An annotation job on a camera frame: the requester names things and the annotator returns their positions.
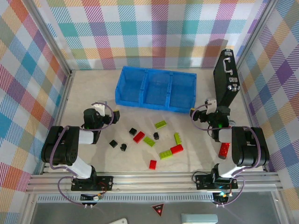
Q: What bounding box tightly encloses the blue three-compartment bin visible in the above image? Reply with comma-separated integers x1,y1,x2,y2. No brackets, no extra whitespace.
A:
114,66,197,114

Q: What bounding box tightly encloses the red glitter block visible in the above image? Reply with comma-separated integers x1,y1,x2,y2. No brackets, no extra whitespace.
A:
218,142,231,160

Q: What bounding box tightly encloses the black briefcase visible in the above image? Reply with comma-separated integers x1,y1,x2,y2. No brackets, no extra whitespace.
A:
212,49,241,110

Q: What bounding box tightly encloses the small connector board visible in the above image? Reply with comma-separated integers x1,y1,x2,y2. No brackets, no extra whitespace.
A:
213,191,231,203
80,193,103,202

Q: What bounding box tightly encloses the red triangle sign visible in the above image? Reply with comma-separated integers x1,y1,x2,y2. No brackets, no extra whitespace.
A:
150,203,165,217

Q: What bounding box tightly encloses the pale blue-grey box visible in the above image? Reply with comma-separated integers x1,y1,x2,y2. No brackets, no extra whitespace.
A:
181,214,218,224

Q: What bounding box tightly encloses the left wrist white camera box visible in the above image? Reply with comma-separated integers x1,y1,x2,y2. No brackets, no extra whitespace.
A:
91,100,108,116

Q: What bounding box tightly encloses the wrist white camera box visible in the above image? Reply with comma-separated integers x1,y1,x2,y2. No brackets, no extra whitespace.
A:
205,98,218,109
91,100,108,116

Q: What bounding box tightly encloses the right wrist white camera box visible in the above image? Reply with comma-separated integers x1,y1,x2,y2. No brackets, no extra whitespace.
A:
205,98,218,109

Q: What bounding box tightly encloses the aluminium side rail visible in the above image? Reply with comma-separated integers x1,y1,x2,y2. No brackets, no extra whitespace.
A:
235,66,269,173
41,70,75,175

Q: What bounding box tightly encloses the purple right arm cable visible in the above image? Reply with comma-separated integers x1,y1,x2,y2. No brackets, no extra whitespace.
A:
190,104,263,207

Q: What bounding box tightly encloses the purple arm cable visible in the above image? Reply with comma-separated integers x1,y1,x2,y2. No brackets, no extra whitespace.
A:
48,102,115,207
190,104,263,207

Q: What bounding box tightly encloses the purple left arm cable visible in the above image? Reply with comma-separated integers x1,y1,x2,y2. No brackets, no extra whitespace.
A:
48,102,115,207

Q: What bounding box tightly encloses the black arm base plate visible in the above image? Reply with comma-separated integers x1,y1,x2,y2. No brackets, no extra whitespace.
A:
195,174,239,190
71,175,114,191

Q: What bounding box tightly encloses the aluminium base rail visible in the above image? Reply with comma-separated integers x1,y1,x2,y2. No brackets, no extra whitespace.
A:
25,172,285,195

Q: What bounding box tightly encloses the slotted grey cable duct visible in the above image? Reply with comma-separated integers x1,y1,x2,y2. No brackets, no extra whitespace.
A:
36,193,234,203

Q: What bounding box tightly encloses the aluminium corner post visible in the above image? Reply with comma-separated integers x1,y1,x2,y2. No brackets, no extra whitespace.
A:
22,0,73,77
235,0,278,70

